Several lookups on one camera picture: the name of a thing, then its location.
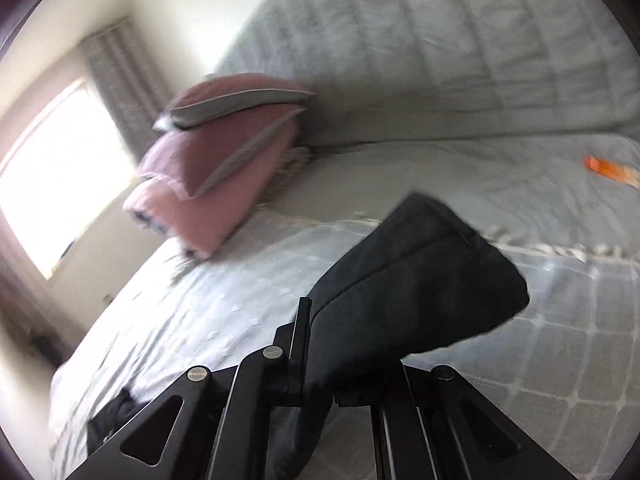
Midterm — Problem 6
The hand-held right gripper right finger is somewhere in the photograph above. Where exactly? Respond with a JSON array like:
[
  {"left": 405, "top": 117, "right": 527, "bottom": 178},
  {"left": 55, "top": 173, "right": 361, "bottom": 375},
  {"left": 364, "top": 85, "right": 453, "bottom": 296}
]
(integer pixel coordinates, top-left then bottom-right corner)
[{"left": 334, "top": 360, "right": 576, "bottom": 480}]

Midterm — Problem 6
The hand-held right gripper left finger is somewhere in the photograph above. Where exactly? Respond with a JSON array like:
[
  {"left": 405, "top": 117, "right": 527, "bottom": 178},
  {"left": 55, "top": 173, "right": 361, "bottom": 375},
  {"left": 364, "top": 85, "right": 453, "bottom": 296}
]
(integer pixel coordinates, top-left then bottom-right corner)
[{"left": 65, "top": 297, "right": 313, "bottom": 480}]

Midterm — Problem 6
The black garment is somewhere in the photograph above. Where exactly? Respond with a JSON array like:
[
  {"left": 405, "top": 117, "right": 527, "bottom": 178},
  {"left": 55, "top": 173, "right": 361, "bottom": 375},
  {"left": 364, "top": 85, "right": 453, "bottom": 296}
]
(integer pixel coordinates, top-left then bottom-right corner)
[{"left": 267, "top": 192, "right": 531, "bottom": 480}]

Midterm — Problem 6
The white tufted blanket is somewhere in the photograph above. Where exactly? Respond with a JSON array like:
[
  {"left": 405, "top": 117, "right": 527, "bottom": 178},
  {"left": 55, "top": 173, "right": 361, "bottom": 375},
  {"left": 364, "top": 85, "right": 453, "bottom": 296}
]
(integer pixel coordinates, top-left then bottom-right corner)
[{"left": 47, "top": 210, "right": 640, "bottom": 480}]

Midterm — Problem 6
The pink folded quilt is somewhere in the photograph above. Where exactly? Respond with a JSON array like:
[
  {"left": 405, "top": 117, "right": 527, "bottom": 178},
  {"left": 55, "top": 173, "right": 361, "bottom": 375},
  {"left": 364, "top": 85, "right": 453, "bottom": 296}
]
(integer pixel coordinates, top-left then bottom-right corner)
[{"left": 122, "top": 130, "right": 296, "bottom": 261}]

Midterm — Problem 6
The grey bed sheet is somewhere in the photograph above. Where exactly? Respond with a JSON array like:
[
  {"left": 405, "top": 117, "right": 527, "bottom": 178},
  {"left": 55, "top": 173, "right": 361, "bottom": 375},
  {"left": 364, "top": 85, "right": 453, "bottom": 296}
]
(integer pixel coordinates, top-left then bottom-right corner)
[{"left": 252, "top": 132, "right": 640, "bottom": 256}]

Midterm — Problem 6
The dark cloth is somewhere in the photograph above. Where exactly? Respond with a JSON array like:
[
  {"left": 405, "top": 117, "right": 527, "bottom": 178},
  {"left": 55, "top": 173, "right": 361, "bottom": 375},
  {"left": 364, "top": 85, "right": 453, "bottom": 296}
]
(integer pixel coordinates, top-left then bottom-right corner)
[{"left": 86, "top": 387, "right": 138, "bottom": 456}]

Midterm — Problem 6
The pink pillow with grey edge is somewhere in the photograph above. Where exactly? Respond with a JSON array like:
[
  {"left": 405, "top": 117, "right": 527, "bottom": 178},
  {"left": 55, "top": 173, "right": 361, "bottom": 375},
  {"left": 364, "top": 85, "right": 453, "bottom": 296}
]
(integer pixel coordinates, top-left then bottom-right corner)
[
  {"left": 137, "top": 107, "right": 306, "bottom": 201},
  {"left": 152, "top": 72, "right": 316, "bottom": 131}
]

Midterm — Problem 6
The window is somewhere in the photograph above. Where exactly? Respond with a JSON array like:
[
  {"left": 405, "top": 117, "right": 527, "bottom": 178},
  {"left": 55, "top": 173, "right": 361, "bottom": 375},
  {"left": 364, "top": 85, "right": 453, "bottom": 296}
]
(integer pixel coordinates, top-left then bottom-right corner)
[{"left": 0, "top": 77, "right": 138, "bottom": 281}]

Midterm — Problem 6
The orange object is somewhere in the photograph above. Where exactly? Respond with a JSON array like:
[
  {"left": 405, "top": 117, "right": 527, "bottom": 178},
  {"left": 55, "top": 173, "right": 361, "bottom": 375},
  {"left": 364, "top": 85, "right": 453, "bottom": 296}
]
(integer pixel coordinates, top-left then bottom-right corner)
[{"left": 584, "top": 156, "right": 640, "bottom": 186}]

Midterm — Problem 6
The grey curtain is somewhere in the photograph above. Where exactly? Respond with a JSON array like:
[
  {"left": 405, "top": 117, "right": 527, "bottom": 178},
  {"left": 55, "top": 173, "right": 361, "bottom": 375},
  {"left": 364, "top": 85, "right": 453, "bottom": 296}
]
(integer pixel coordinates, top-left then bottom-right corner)
[{"left": 80, "top": 17, "right": 171, "bottom": 161}]

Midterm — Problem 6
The grey quilted headboard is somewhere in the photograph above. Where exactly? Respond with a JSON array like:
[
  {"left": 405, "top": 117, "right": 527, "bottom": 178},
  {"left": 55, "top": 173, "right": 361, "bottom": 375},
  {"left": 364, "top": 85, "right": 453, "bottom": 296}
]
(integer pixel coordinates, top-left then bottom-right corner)
[{"left": 210, "top": 0, "right": 640, "bottom": 151}]

